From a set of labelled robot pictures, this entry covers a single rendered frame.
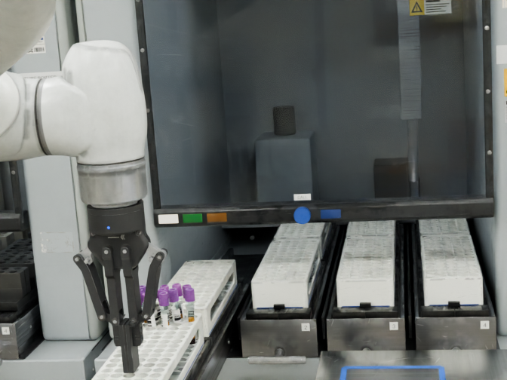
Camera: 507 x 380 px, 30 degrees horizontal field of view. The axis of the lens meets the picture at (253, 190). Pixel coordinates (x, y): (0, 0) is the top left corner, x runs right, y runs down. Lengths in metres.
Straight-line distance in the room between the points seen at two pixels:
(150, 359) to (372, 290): 0.47
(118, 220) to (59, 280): 0.62
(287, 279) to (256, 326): 0.10
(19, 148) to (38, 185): 0.58
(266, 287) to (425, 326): 0.29
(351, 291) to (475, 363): 0.33
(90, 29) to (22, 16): 0.85
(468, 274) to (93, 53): 0.81
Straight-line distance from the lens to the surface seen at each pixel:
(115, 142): 1.21
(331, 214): 1.67
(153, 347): 1.44
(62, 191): 1.80
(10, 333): 1.82
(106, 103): 1.20
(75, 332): 1.87
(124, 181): 1.23
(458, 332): 1.67
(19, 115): 1.22
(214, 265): 1.83
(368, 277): 1.70
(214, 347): 1.57
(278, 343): 1.69
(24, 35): 0.95
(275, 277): 1.72
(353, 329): 1.67
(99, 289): 1.31
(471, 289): 1.68
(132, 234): 1.27
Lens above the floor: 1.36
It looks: 11 degrees down
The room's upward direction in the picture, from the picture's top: 4 degrees counter-clockwise
